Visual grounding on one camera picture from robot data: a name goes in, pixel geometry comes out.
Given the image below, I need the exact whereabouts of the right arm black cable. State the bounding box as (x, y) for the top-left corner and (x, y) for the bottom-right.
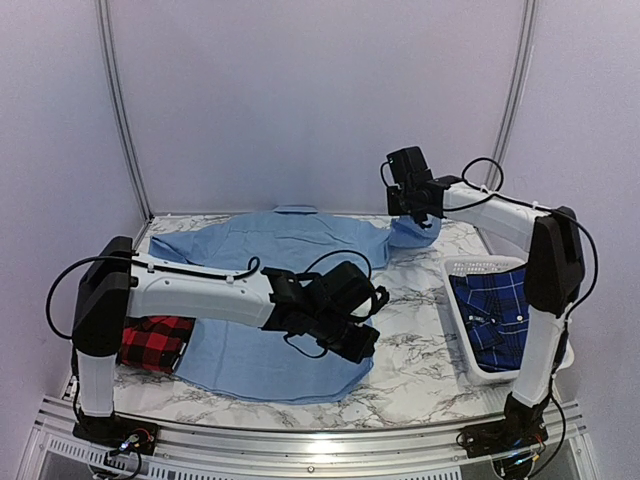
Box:
(461, 156), (599, 331)

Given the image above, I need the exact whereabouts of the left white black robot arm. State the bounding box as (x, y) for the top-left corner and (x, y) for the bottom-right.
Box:
(45, 236), (389, 445)

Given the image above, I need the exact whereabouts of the red black plaid folded shirt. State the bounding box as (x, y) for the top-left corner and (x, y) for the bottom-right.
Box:
(118, 316), (195, 374)

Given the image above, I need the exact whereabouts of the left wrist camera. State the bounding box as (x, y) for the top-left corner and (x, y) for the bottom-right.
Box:
(367, 285), (390, 317)

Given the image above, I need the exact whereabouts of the white plastic basket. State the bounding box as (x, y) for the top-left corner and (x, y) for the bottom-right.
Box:
(441, 257), (575, 387)

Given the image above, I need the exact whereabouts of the aluminium front frame rail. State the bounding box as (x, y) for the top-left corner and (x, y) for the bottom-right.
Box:
(19, 394), (601, 480)

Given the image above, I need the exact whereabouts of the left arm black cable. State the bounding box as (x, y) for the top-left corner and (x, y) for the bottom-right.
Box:
(45, 249), (374, 359)

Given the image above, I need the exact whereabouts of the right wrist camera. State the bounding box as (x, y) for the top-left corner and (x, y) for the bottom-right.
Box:
(380, 155), (402, 187)

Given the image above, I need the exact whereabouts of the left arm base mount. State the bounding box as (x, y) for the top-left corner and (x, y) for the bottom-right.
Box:
(73, 417), (159, 455)

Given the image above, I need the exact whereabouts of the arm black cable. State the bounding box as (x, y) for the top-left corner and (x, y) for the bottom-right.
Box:
(461, 156), (599, 331)
(45, 249), (374, 359)

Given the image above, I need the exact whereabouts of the right aluminium corner post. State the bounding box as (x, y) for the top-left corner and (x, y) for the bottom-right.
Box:
(485, 0), (539, 187)

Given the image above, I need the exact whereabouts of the light blue long sleeve shirt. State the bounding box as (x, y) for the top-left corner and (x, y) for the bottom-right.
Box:
(149, 206), (441, 405)

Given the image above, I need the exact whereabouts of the blue plaid shirt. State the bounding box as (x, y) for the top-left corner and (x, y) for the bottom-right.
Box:
(449, 265), (529, 373)

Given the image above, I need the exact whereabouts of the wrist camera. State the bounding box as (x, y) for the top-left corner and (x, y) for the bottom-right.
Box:
(367, 285), (390, 317)
(380, 155), (402, 187)

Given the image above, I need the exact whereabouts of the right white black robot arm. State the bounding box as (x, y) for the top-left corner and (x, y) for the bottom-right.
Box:
(384, 146), (591, 448)

